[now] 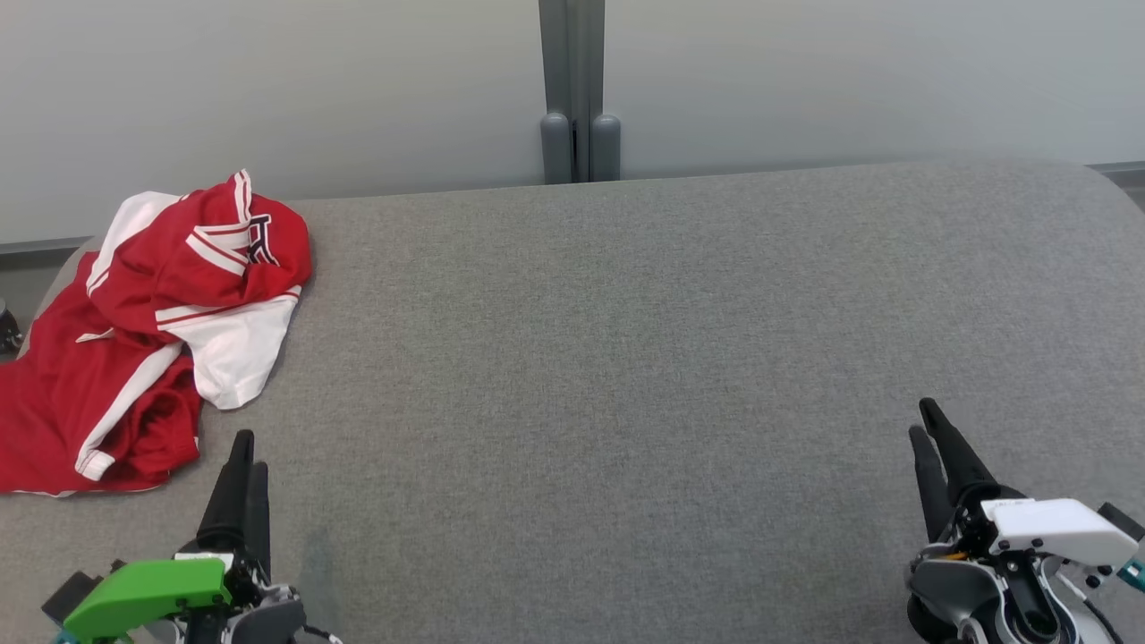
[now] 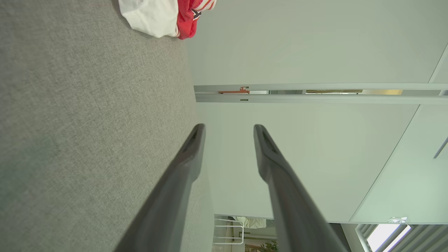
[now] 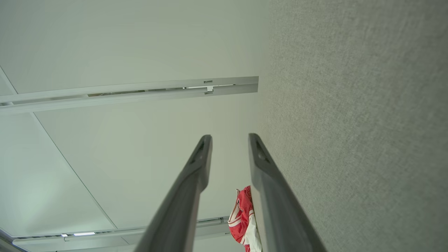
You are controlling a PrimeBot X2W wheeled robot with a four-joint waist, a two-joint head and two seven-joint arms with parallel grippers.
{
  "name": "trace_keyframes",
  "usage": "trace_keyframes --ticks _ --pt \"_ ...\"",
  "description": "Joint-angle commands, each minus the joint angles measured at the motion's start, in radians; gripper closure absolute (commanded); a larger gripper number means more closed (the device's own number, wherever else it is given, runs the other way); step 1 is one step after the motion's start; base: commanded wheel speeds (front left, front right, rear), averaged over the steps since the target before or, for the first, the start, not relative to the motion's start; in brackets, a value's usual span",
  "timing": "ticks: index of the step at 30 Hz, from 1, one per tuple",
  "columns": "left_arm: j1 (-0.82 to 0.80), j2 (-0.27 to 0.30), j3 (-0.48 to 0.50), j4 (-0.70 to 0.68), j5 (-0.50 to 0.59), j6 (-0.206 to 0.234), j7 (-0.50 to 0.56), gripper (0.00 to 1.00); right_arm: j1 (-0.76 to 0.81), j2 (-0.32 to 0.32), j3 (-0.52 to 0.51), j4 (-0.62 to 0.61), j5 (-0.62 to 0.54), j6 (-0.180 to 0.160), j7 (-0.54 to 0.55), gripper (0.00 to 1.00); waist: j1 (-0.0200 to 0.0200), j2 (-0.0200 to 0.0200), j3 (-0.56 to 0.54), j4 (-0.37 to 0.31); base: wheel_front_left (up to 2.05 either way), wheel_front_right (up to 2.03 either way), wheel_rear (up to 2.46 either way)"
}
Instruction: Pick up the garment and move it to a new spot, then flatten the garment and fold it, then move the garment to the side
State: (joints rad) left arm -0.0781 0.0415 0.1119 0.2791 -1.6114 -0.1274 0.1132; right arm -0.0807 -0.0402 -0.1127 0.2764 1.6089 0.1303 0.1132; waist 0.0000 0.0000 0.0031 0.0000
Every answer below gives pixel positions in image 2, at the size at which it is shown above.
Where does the red white basketball jersey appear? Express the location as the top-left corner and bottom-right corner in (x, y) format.
(118, 0), (217, 40)

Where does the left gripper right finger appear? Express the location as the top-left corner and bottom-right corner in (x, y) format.
(253, 124), (350, 252)

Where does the white cloth bundle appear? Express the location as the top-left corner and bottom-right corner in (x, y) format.
(234, 216), (267, 229)

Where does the grey fabric sofa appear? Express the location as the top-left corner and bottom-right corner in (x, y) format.
(0, 0), (215, 252)

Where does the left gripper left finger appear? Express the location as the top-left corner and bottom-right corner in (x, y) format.
(114, 123), (206, 252)

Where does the grey window blind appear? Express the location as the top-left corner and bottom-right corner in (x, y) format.
(355, 224), (448, 252)

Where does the white wire rack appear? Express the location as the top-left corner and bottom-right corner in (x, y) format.
(213, 218), (244, 245)

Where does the grey partition post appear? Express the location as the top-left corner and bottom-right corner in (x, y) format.
(195, 93), (448, 105)
(194, 83), (448, 92)

